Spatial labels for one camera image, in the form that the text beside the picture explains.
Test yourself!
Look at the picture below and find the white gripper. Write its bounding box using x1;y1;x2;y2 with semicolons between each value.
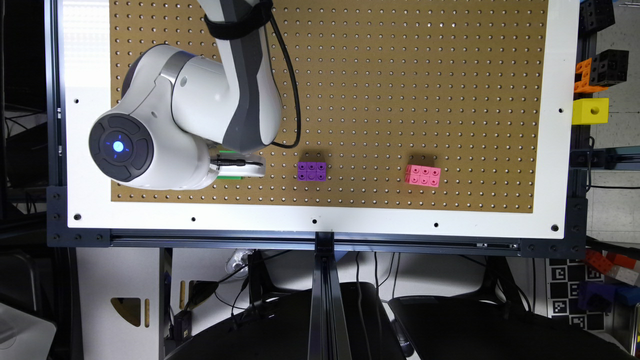
210;153;266;177

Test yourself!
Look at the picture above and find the green block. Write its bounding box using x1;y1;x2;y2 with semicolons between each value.
212;150;246;179

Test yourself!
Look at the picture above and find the pink block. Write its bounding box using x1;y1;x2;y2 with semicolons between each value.
404;164;441;188

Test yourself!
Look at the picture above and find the yellow cube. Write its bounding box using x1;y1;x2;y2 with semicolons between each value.
572;98;609;125

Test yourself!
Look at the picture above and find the red blocks lower right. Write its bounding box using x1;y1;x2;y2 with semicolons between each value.
584;249;639;286

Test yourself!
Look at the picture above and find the black chair right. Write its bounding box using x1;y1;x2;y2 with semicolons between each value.
389;296;632;360

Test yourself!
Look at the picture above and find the white cabinet panel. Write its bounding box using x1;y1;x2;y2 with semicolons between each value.
77;248;164;360

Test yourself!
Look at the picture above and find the black cube top right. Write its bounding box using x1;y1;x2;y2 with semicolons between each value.
579;0;615;36

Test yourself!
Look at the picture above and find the purple block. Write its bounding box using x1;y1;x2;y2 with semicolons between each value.
297;162;327;182

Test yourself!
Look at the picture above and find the black and white marker board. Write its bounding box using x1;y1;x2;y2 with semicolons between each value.
546;259;606;332

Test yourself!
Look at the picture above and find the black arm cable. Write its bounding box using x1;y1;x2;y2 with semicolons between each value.
268;14;303;150

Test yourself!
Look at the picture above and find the black aluminium table frame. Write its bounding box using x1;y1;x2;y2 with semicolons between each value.
44;1;607;259

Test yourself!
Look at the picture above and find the black cube on orange block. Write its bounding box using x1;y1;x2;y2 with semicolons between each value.
589;49;629;87

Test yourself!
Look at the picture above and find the orange block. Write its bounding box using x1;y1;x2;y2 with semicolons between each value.
574;58;607;94

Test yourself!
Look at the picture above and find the black vertical frame post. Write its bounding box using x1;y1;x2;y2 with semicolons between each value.
307;232;352;360

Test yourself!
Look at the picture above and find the blue blocks lower right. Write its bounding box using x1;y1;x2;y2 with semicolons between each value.
578;282;639;313

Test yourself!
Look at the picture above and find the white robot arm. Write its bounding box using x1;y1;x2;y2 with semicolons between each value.
88;1;282;190

